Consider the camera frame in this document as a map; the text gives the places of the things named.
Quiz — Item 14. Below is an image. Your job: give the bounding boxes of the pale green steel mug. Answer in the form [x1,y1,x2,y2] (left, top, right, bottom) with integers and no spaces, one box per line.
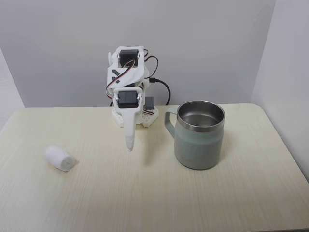
[164,100,225,171]

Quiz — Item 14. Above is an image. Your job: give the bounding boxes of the red black servo wire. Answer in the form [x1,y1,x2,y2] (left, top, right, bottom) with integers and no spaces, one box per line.
[144,49,160,78]
[105,59,136,95]

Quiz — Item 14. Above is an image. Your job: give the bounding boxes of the black usb cable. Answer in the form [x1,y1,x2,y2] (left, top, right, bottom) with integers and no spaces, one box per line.
[149,77,171,106]

